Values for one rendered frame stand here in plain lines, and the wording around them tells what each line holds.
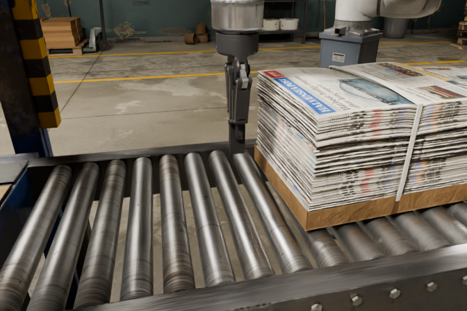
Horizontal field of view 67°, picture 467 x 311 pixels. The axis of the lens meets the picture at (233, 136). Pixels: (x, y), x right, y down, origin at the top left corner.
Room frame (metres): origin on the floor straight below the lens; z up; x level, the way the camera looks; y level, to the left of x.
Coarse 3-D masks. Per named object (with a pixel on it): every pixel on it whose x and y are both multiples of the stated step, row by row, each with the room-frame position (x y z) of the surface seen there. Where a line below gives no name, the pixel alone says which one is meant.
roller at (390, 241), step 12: (384, 216) 0.56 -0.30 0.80; (372, 228) 0.53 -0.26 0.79; (384, 228) 0.52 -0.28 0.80; (396, 228) 0.52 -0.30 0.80; (372, 240) 0.53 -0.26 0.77; (384, 240) 0.50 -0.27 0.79; (396, 240) 0.49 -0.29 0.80; (408, 240) 0.49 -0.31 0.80; (384, 252) 0.49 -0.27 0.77; (396, 252) 0.47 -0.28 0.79; (408, 252) 0.46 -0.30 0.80
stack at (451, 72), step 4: (420, 68) 1.66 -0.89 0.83; (424, 68) 1.66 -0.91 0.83; (428, 68) 1.66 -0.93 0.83; (432, 68) 1.66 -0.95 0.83; (436, 68) 1.65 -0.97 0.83; (440, 68) 1.65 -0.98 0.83; (444, 68) 1.65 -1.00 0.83; (448, 68) 1.65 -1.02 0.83; (452, 68) 1.65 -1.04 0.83; (456, 68) 1.65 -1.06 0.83; (460, 68) 1.65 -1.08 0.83; (464, 68) 1.65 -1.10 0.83; (436, 72) 1.58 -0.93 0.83; (440, 72) 1.58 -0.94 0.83; (444, 72) 1.58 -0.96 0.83; (448, 72) 1.58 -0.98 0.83; (452, 72) 1.58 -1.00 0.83; (456, 72) 1.58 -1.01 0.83; (460, 72) 1.58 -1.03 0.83; (464, 72) 1.58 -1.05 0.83; (448, 76) 1.51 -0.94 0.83; (452, 76) 1.51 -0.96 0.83; (456, 76) 1.51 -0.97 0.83; (460, 76) 1.51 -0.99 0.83; (464, 76) 1.51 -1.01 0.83; (460, 80) 1.45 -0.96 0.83; (464, 80) 1.45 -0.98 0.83
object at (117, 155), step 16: (192, 144) 0.88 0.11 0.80; (208, 144) 0.88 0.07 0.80; (224, 144) 0.88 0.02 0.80; (32, 160) 0.78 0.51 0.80; (48, 160) 0.78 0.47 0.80; (64, 160) 0.78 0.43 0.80; (80, 160) 0.78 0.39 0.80; (96, 160) 0.78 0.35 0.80; (128, 160) 0.80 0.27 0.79; (32, 176) 0.75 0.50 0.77; (48, 176) 0.76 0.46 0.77; (128, 176) 0.80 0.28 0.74; (208, 176) 0.84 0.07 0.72; (96, 192) 0.78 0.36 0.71; (128, 192) 0.80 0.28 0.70
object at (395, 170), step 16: (352, 80) 0.71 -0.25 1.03; (368, 80) 0.71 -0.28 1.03; (400, 96) 0.59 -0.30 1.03; (416, 96) 0.59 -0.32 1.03; (432, 112) 0.56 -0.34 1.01; (400, 128) 0.55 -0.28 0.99; (400, 144) 0.55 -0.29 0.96; (416, 144) 0.56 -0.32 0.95; (400, 160) 0.55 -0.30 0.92; (416, 160) 0.56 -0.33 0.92; (400, 176) 0.56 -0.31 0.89
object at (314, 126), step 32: (288, 96) 0.61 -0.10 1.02; (320, 96) 0.59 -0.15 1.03; (352, 96) 0.59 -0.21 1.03; (384, 96) 0.59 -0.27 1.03; (288, 128) 0.61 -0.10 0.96; (320, 128) 0.50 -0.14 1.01; (352, 128) 0.52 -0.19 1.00; (384, 128) 0.54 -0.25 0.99; (288, 160) 0.60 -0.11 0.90; (320, 160) 0.51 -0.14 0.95; (352, 160) 0.53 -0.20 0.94; (384, 160) 0.54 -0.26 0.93; (320, 192) 0.51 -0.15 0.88; (352, 192) 0.53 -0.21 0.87; (384, 192) 0.55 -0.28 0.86
